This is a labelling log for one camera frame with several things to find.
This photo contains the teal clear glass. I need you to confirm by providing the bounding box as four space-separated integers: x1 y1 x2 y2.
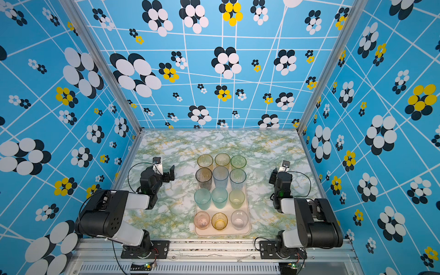
229 168 246 190

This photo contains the dark grey clear glass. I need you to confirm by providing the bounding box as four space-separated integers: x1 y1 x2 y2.
195 167 213 190

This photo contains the green clear glass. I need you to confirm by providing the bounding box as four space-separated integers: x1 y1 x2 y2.
230 155 247 169

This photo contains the frosted light green glass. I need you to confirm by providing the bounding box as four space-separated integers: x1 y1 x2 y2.
229 190 245 209

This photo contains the yellow glass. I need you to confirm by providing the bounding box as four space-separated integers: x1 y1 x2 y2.
197 154 214 169
214 153 230 168

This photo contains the frosted white glass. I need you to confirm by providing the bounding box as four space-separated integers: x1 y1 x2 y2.
231 210 249 230

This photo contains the blue clear glass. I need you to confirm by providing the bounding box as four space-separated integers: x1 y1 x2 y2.
212 166 229 189

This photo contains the frosted pink glass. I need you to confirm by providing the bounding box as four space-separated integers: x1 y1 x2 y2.
194 211 211 230

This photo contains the olive clear small glass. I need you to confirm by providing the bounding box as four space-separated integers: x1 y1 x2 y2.
212 213 228 231

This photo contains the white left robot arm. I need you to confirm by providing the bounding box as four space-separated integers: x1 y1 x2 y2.
76 164 175 259

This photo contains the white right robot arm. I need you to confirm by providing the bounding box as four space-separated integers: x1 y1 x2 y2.
269 169 344 259

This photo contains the beige rectangular tray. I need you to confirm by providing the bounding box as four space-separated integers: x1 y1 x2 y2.
194 183 251 238

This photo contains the green circuit board right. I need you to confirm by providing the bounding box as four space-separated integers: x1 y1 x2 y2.
278 262 302 275

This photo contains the green circuit board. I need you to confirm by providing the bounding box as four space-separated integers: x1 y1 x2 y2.
130 262 155 272
278 262 302 275

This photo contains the green circuit board left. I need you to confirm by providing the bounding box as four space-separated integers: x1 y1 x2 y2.
130 262 155 272

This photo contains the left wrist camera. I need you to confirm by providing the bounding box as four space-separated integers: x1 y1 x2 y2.
152 157 163 175

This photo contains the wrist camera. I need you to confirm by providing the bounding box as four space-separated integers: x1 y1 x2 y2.
152 157 163 175
278 160 291 172

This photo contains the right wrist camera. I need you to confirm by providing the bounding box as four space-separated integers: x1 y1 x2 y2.
278 160 291 172

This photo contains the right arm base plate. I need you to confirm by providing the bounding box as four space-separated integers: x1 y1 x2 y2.
259 240 307 261

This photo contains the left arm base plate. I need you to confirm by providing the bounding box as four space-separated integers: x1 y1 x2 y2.
120 240 170 260

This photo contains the aluminium front rail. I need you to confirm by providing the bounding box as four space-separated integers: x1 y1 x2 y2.
65 239 364 275

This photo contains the aluminium corner post left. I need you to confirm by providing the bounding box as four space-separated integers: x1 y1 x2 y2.
59 0 143 134

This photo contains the aluminium corner post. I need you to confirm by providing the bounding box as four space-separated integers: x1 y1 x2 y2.
297 0 369 135
59 0 143 134

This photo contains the aluminium corner post right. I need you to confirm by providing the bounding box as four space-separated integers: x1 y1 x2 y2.
297 0 369 135

